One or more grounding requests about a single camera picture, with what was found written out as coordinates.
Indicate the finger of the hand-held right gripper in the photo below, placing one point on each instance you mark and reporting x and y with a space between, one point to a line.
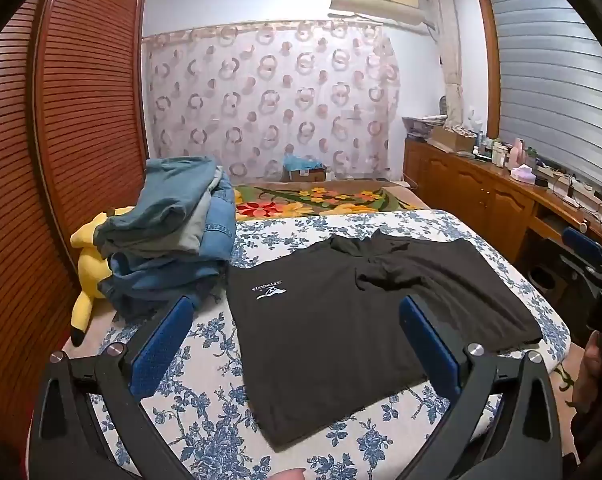
583 247

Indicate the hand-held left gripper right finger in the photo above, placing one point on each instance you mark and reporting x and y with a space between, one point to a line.
431 355

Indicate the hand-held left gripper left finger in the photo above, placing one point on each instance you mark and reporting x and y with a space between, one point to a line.
153 360

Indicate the black pants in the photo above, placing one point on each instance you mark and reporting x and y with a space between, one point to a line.
331 320

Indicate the person's right forearm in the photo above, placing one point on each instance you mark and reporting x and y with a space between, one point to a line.
598 440

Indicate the grey green pants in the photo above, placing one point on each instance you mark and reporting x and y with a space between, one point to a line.
181 235

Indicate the person's right hand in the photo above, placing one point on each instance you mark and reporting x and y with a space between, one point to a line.
587 375

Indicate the person's left hand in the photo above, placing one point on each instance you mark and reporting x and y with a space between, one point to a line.
291 475

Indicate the blue floral bed sheet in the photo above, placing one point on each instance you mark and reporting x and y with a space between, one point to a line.
206 410

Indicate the dark blue denim jeans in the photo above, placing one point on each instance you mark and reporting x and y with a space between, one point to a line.
156 280

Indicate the pink floor rug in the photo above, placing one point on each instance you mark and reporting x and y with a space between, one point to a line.
563 385

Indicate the pink tissue box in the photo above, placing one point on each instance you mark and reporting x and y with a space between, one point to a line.
523 172

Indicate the pink bottle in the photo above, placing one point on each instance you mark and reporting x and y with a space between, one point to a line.
518 150

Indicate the yellow plush toy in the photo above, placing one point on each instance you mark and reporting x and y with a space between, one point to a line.
88 260

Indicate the wooden sideboard cabinet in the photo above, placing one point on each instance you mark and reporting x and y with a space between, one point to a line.
471 190

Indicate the row of bottles and jars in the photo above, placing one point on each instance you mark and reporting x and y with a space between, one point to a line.
496 150

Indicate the grey window blind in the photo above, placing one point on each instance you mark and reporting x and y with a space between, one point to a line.
546 85

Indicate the light blue jeans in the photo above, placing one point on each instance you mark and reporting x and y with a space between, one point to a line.
166 190

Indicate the open cardboard box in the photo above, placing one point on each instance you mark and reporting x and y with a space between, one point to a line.
451 139

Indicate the flower print blanket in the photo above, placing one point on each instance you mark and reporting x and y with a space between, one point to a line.
281 205

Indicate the small cardboard box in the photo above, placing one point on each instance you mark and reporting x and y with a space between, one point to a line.
306 175

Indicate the blue plastic bag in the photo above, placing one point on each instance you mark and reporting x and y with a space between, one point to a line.
301 161

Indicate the white lace curtain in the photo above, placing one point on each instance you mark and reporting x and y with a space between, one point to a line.
448 50

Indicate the wooden louvred wardrobe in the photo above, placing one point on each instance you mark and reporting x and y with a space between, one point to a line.
81 110

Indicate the wooden window frame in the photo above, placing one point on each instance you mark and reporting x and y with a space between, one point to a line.
488 60

